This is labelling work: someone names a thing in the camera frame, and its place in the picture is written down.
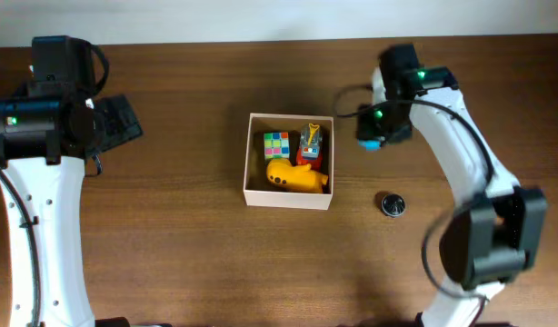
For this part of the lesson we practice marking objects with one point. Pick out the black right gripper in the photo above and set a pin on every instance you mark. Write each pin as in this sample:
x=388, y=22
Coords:
x=366, y=131

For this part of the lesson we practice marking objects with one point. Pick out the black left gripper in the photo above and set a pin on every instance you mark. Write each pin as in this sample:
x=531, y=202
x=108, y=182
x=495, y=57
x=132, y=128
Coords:
x=129, y=124

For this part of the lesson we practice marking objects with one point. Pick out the blue toy ball with eyes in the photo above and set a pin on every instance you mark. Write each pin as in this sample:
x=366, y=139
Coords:
x=370, y=145

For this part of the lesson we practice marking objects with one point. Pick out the red toy fire truck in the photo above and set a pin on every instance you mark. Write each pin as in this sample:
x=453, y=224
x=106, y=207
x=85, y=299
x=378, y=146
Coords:
x=310, y=147

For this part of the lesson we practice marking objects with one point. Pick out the black round spinning top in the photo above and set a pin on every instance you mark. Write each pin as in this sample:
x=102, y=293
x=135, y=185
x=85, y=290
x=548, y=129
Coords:
x=393, y=205

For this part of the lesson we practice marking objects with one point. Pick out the multicolour puzzle cube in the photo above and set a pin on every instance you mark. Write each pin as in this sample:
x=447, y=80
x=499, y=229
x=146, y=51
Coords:
x=276, y=145

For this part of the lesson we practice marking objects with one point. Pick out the yellow rubber whale toy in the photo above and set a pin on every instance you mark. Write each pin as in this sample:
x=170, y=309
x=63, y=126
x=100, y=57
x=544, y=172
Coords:
x=295, y=178

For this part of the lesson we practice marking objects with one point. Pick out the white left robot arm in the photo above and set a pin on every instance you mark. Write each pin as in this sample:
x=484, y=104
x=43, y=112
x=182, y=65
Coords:
x=49, y=129

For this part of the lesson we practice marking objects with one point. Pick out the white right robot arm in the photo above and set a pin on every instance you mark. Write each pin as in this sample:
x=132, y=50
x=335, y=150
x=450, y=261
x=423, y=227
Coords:
x=494, y=230

